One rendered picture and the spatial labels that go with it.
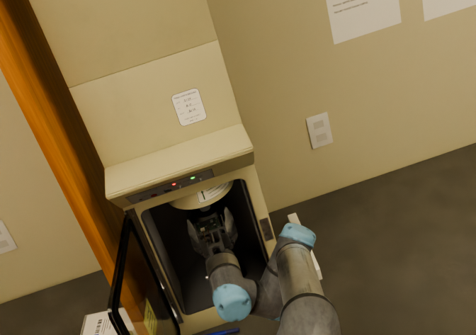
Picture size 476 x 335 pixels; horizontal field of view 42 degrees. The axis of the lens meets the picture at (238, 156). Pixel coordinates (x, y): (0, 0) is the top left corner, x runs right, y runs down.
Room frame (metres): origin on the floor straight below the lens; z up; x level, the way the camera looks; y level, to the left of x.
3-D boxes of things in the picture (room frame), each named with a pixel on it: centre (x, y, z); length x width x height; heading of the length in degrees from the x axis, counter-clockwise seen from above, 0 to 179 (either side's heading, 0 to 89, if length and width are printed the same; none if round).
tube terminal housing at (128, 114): (1.32, 0.14, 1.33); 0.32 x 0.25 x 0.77; 93
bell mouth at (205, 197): (1.29, 0.11, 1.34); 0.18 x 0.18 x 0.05
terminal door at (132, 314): (1.02, 0.30, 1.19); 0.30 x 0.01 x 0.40; 173
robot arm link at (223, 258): (1.06, 0.11, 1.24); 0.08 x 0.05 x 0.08; 93
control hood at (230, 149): (1.13, 0.13, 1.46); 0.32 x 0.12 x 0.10; 93
